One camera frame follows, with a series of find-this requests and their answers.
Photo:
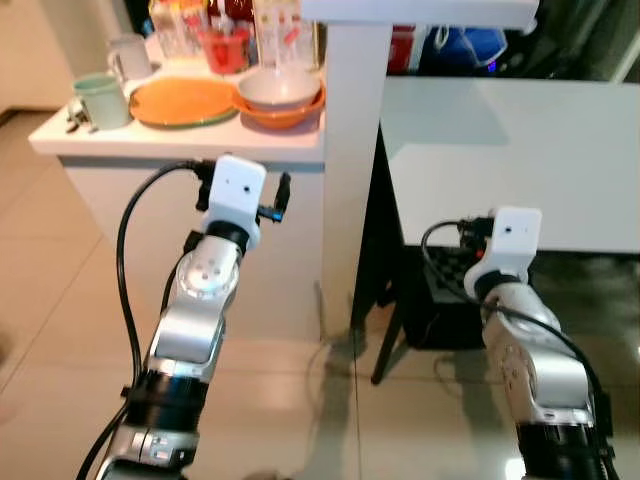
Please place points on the orange plastic plate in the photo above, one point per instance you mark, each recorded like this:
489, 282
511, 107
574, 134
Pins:
180, 100

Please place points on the pale green mug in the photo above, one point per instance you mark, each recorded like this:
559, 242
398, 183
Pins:
105, 102

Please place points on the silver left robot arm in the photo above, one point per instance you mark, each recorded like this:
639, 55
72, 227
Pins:
195, 310

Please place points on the black table leg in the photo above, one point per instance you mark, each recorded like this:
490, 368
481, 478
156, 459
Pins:
385, 345

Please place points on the white mug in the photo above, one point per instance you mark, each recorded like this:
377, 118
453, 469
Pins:
132, 58

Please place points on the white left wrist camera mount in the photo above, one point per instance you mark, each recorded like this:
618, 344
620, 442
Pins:
238, 195

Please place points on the blue bag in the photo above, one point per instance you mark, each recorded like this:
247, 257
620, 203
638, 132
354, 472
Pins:
470, 50

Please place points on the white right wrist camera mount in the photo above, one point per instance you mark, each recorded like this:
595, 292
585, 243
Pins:
512, 245

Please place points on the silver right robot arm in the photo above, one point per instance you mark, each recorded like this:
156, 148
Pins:
535, 370

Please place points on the white bowl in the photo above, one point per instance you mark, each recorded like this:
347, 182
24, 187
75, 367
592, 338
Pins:
280, 88

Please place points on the clear plastic container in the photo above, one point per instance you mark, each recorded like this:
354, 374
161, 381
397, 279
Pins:
172, 25

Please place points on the white kitchen counter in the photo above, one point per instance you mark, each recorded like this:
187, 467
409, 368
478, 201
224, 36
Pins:
290, 250

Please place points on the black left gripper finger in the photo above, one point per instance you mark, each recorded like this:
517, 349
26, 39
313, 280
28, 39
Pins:
283, 192

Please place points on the red cardboard box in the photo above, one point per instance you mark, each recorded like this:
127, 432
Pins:
401, 62
401, 36

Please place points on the clear container with red print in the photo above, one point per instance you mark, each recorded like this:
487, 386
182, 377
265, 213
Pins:
285, 30

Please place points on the red plastic cup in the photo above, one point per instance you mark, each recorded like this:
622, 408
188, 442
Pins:
225, 52

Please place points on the white dining table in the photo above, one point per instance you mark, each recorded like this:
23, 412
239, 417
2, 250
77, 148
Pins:
520, 150

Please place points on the orange plastic bowl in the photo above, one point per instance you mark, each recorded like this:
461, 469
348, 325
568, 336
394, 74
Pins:
280, 115

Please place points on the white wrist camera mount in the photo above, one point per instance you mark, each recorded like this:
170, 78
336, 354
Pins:
238, 195
512, 245

